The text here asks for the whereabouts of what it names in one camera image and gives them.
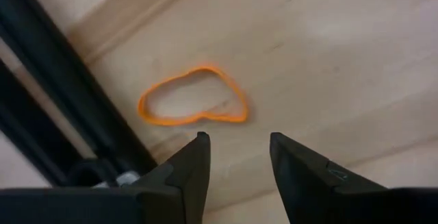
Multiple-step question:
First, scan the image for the orange rubber band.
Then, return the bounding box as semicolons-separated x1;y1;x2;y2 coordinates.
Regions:
137;65;250;127

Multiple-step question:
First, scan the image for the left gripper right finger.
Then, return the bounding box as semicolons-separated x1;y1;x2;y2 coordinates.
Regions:
269;132;438;224

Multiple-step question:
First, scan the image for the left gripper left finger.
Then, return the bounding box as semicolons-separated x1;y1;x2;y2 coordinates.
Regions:
0;131;211;224

